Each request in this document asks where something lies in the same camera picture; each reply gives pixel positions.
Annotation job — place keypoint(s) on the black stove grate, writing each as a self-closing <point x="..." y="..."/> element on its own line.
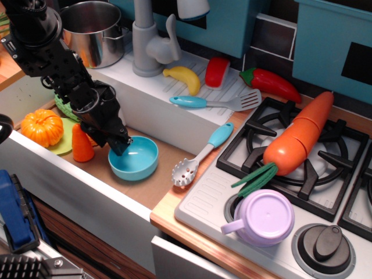
<point x="320" y="185"/>

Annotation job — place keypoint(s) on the grey spatula teal handle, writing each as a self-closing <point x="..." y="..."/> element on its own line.
<point x="246" y="101"/>

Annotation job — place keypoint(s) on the green toy bitter gourd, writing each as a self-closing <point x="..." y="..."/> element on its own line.
<point x="65" y="108"/>

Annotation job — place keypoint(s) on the large orange toy carrot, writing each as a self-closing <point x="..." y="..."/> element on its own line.
<point x="288" y="151"/>

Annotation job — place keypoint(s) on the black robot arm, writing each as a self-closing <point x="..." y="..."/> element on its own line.
<point x="35" y="43"/>

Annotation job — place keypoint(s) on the teal plastic bowl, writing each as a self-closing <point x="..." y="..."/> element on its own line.
<point x="137" y="162"/>

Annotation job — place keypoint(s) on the teal cabinet box right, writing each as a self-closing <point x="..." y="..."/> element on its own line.
<point x="333" y="47"/>

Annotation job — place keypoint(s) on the yellow toy corn piece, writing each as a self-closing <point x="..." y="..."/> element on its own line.
<point x="92" y="142"/>

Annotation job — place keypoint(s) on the teal cabinet box left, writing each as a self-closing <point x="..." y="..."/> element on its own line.
<point x="227" y="28"/>

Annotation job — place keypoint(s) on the light green plate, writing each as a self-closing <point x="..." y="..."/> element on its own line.
<point x="64" y="146"/>

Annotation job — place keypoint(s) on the teal cabinet box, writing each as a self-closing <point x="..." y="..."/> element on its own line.
<point x="227" y="28"/>
<point x="333" y="47"/>

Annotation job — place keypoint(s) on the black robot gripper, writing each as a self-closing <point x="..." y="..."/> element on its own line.
<point x="98" y="109"/>

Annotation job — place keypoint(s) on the white blue hanging cup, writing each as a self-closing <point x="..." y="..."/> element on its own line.
<point x="192" y="9"/>

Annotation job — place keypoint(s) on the stainless steel pot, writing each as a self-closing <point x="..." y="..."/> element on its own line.
<point x="93" y="30"/>

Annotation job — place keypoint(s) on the grey stove knob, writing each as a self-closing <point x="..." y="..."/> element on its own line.
<point x="323" y="251"/>

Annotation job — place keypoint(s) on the orange toy pumpkin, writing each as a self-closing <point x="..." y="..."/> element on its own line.
<point x="43" y="126"/>

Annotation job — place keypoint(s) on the lilac plastic cup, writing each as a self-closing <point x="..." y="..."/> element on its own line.
<point x="264" y="218"/>

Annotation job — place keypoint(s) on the grey toy faucet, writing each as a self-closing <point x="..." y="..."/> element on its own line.
<point x="151" y="51"/>

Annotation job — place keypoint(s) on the blue black clamp device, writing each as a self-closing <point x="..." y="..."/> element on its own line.
<point x="20" y="228"/>

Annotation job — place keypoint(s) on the small orange toy carrot tip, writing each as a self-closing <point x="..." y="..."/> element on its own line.
<point x="81" y="145"/>

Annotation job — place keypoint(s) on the red toy sushi piece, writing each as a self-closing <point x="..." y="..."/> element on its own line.
<point x="216" y="72"/>

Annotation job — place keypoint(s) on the slotted spoon teal handle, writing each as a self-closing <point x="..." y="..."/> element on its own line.
<point x="185" y="171"/>

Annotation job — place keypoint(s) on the yellow toy banana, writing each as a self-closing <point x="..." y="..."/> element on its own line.
<point x="186" y="76"/>

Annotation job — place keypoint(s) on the red toy chili pepper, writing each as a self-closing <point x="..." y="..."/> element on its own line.
<point x="271" y="83"/>

